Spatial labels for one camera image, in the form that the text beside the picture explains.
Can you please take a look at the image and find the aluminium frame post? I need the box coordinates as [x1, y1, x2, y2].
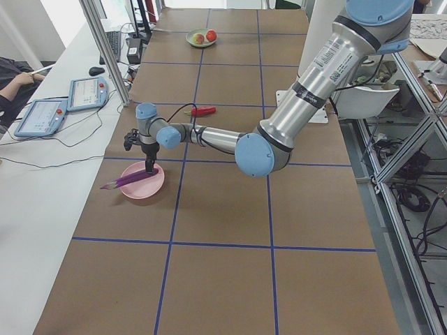
[79, 0, 130, 107]

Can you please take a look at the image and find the person forearm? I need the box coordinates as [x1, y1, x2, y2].
[1, 73, 45, 101]

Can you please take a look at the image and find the pendant cable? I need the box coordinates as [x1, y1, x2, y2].
[0, 104, 122, 170]

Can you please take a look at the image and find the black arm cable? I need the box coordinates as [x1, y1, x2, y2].
[167, 103, 238, 154]

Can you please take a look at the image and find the blue teach pendant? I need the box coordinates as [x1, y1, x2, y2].
[14, 99, 68, 137]
[67, 76, 108, 112]

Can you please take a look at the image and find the yellow green peach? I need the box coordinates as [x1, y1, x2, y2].
[192, 33, 206, 45]

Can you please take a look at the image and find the black keyboard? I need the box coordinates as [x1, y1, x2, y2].
[105, 31, 121, 62]

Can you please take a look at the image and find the red chili pepper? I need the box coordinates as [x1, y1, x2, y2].
[185, 107, 217, 117]

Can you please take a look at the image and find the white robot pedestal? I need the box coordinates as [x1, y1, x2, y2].
[269, 1, 344, 134]

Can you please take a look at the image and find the far blue teach pendant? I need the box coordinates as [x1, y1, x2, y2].
[67, 76, 108, 112]

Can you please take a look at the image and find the pink plate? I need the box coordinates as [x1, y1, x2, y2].
[120, 161, 165, 200]

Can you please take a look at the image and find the black power adapter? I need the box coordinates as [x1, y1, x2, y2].
[126, 38, 142, 64]

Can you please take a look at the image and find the near blue teach pendant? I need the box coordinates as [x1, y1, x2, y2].
[14, 99, 68, 137]

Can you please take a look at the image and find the purple eggplant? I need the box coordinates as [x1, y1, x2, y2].
[100, 168, 159, 190]

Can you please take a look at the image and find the aluminium side frame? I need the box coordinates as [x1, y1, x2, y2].
[358, 46, 446, 334]

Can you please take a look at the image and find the black computer mouse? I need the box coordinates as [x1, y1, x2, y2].
[89, 66, 105, 77]

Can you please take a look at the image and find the white chair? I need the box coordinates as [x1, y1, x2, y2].
[336, 84, 400, 119]

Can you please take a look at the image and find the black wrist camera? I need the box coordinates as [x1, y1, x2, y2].
[123, 128, 141, 151]

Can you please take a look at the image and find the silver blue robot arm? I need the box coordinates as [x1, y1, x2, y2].
[135, 1, 413, 177]

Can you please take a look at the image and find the green plate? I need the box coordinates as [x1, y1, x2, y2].
[186, 29, 218, 48]

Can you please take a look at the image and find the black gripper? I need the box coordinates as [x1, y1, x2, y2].
[141, 142, 159, 174]

